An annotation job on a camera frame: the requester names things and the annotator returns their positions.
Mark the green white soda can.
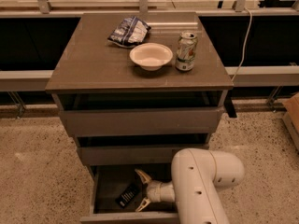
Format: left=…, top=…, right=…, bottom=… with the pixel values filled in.
left=176, top=31, right=198, bottom=72

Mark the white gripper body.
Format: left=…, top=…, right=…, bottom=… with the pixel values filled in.
left=146, top=180, right=162, bottom=203

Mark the grey drawer cabinet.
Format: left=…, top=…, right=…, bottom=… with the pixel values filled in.
left=45, top=11, right=235, bottom=224

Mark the top grey drawer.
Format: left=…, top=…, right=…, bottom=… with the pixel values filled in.
left=60, top=107, right=224, bottom=137

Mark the middle grey drawer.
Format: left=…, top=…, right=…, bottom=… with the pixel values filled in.
left=77, top=144, right=209, bottom=166

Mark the grey drawer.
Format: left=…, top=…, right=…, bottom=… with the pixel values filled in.
left=60, top=107, right=224, bottom=137
left=80, top=163, right=179, bottom=224
left=77, top=144, right=209, bottom=166

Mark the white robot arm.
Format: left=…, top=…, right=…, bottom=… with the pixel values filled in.
left=135, top=148, right=245, bottom=224

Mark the wooden box at right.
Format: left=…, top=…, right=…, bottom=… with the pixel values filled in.
left=283, top=92, right=299, bottom=150

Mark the blue white chip bag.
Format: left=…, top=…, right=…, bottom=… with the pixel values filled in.
left=107, top=16, right=151, bottom=48

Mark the metal railing frame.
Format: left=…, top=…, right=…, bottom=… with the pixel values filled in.
left=0, top=0, right=299, bottom=93

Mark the white cable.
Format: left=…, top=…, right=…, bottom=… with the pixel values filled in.
left=231, top=7, right=253, bottom=82

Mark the bottom grey drawer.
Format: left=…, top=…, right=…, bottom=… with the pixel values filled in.
left=80, top=163, right=179, bottom=224

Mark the black rxbar chocolate bar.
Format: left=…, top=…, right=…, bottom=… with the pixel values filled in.
left=115, top=183, right=140, bottom=208

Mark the white bowl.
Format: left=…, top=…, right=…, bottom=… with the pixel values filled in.
left=129, top=43, right=173, bottom=71

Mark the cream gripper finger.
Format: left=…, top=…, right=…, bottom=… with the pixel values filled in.
left=136, top=197, right=150, bottom=212
left=135, top=169, right=152, bottom=184

